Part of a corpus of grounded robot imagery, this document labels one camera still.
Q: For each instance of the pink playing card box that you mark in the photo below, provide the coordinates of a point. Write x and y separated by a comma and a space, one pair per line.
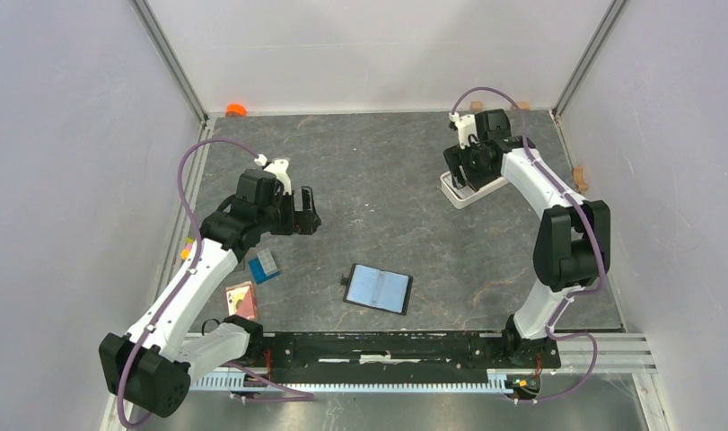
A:
240, 300

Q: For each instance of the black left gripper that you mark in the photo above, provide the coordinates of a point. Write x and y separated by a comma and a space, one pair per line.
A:
301, 222

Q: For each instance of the orange round cap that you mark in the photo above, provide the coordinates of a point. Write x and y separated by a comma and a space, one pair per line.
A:
235, 110

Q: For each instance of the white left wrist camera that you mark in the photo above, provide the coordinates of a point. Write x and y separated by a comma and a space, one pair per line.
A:
279, 167

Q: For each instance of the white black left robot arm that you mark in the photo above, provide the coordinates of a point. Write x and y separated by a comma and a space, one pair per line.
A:
153, 365

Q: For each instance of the colourful toy brick stack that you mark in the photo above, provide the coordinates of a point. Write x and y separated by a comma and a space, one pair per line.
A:
188, 248

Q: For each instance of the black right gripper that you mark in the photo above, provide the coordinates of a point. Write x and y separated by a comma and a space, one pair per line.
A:
457, 158

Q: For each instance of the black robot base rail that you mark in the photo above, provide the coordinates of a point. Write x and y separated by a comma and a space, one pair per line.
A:
453, 356

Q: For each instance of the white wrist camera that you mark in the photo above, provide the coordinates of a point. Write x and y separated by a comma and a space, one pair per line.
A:
279, 167
466, 128

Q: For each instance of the white slotted cable duct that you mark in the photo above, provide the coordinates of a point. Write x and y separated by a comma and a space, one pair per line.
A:
232, 380

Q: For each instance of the black card holder wallet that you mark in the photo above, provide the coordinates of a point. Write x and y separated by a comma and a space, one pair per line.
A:
377, 289

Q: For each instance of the blue toy block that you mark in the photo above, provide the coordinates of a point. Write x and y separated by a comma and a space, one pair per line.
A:
263, 267

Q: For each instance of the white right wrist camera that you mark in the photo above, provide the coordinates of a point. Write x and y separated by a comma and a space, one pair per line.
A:
466, 128

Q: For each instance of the wooden curved block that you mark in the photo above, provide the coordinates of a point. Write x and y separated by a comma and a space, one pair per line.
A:
579, 179

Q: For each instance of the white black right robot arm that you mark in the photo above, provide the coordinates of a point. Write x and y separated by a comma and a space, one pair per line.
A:
572, 247

